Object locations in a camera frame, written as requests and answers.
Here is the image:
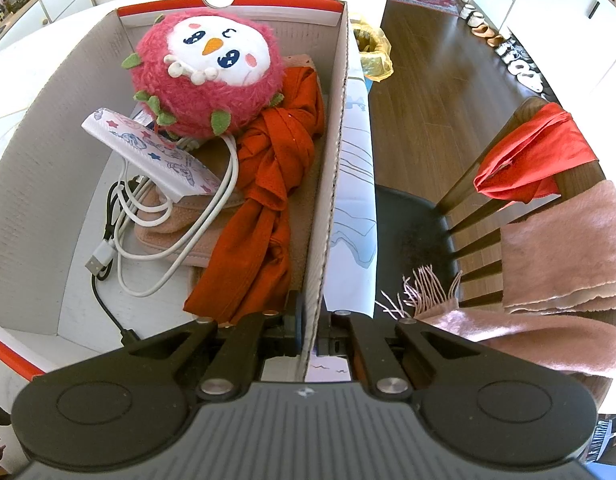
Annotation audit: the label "red white cardboard box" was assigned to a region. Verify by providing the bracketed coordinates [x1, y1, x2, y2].
[0, 0, 349, 404]

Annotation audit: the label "white wall cabinets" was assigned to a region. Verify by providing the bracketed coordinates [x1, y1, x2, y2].
[459, 0, 616, 97]

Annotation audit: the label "red cloth on chair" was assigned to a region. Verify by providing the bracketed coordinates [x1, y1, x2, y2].
[473, 103, 596, 204]

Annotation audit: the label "black cable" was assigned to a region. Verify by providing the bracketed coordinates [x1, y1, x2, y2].
[90, 173, 152, 346]

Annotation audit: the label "white usb cable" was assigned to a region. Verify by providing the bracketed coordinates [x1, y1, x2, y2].
[83, 131, 241, 298]

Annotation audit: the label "pink fleece pouch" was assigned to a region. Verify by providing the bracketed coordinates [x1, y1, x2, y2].
[133, 54, 330, 281]

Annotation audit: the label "pink plush toy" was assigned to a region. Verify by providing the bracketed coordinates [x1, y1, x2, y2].
[122, 8, 284, 140]

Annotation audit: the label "white drawer cabinet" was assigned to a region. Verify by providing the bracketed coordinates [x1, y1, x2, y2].
[0, 0, 95, 51]

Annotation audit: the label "row of shoes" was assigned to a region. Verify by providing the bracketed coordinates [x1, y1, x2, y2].
[459, 3, 548, 94]

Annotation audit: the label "red knotted cloth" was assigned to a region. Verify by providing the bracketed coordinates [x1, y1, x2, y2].
[184, 66, 325, 324]

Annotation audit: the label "near wooden chair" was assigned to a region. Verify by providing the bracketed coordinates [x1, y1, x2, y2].
[375, 95, 616, 461]

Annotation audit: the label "pink scarf on chair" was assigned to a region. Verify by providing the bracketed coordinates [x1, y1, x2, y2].
[379, 180, 616, 378]

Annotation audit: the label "blue white small box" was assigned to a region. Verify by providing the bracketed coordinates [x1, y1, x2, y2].
[130, 103, 155, 128]

